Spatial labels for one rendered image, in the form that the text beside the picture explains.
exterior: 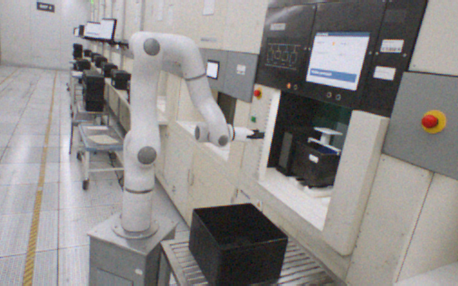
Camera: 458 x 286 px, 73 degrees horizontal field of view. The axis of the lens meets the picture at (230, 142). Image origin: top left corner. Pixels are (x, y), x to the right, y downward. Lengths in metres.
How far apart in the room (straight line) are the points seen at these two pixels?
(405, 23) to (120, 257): 1.33
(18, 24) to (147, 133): 13.66
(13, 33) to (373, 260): 14.34
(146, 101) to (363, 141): 0.79
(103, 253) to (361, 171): 1.05
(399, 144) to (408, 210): 0.21
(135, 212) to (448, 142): 1.11
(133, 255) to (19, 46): 13.72
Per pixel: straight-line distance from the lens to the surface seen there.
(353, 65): 1.30
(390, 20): 1.24
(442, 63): 1.13
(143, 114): 1.20
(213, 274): 1.12
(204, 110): 1.25
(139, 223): 1.36
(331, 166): 1.72
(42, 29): 14.68
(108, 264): 1.43
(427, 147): 1.10
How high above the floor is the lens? 1.52
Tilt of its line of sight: 15 degrees down
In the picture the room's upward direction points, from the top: 9 degrees clockwise
